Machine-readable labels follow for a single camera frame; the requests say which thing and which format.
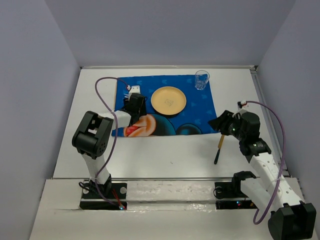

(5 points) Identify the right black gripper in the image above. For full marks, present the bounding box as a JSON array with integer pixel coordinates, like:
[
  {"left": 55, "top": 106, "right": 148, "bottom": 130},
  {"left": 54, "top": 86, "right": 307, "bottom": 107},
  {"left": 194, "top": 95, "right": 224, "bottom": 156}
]
[{"left": 207, "top": 109, "right": 246, "bottom": 141}]

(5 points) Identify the blue cartoon placemat cloth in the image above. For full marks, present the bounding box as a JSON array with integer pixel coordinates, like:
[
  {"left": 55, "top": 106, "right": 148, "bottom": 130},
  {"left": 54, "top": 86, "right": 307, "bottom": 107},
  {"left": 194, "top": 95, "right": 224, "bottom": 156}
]
[{"left": 118, "top": 75, "right": 217, "bottom": 137}]

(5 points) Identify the tan round plate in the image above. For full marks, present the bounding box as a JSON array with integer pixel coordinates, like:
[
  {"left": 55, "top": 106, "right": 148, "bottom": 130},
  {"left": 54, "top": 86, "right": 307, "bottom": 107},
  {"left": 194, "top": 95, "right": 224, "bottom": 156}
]
[{"left": 150, "top": 86, "right": 187, "bottom": 116}]

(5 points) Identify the clear drinking glass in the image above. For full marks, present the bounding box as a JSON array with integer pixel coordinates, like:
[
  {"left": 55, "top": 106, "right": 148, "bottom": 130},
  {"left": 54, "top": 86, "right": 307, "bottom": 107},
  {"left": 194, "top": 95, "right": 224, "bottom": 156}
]
[{"left": 195, "top": 70, "right": 210, "bottom": 90}]

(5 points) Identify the gold fork dark handle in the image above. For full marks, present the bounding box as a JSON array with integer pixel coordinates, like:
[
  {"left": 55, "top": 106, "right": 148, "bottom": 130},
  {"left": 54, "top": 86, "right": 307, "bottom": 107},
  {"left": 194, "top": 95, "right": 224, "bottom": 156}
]
[{"left": 123, "top": 93, "right": 130, "bottom": 100}]

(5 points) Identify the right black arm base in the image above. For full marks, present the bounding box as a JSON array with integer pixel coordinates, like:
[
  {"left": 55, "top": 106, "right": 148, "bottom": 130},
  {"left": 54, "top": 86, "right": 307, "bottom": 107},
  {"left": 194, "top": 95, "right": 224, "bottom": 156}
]
[{"left": 212, "top": 181, "right": 257, "bottom": 210}]

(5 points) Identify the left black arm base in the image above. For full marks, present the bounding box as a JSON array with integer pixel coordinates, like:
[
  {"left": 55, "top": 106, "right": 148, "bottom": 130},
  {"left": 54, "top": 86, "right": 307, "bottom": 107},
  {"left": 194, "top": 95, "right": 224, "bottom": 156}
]
[{"left": 78, "top": 180, "right": 128, "bottom": 211}]

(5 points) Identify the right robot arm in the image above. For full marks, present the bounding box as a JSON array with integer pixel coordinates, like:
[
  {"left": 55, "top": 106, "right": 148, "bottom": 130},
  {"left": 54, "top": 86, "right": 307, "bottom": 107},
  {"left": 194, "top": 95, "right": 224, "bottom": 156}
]
[{"left": 208, "top": 110, "right": 317, "bottom": 240}]

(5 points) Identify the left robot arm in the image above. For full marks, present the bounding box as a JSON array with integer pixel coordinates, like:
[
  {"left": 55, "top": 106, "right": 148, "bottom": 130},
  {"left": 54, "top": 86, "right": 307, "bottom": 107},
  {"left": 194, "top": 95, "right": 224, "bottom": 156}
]
[{"left": 71, "top": 92, "right": 147, "bottom": 198}]

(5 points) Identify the gold knife dark handle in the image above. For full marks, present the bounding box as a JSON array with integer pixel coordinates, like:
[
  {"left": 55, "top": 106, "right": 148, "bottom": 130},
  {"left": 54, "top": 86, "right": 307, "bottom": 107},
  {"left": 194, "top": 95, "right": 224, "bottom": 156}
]
[{"left": 213, "top": 134, "right": 225, "bottom": 165}]

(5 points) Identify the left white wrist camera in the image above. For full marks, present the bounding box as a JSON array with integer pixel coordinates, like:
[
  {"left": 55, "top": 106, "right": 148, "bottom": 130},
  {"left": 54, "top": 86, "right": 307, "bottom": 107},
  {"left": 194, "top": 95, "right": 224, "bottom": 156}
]
[{"left": 127, "top": 85, "right": 141, "bottom": 94}]

